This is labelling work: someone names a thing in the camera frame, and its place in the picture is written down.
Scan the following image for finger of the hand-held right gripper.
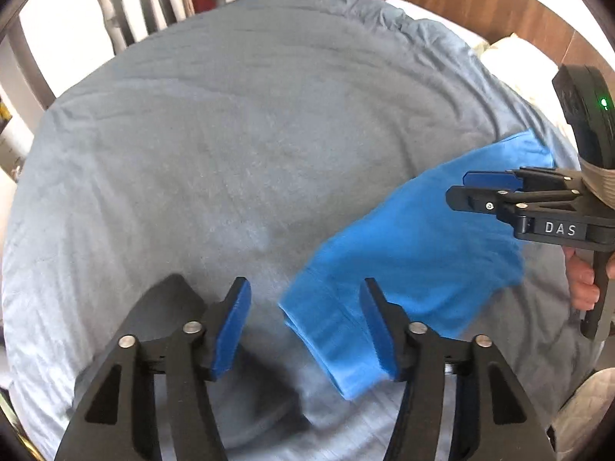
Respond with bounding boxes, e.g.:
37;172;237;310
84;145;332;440
445;185;534;216
462;166;584;194

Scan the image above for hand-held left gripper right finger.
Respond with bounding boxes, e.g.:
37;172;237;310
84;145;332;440
359;277;555;461

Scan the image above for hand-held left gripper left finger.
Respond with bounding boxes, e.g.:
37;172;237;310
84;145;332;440
54;274;253;461

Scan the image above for blue pants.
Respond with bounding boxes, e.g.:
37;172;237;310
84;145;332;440
279;127;555;401

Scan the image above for folded dark grey pants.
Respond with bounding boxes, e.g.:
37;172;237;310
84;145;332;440
74;274;313;443

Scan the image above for person's right hand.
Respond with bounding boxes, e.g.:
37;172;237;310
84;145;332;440
563;247;601;311

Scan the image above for cream patterned pillow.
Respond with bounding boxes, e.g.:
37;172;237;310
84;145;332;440
473;33;572;126

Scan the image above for white pillow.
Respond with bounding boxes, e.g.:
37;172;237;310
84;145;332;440
384;0;486;51

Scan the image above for grey blanket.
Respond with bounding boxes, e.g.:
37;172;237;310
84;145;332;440
2;0;601;461

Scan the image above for grey quilted cloth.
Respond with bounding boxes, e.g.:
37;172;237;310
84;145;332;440
548;370;615;459

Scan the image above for wavy black-framed mirror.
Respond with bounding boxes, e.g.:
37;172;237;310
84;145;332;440
91;0;138;56

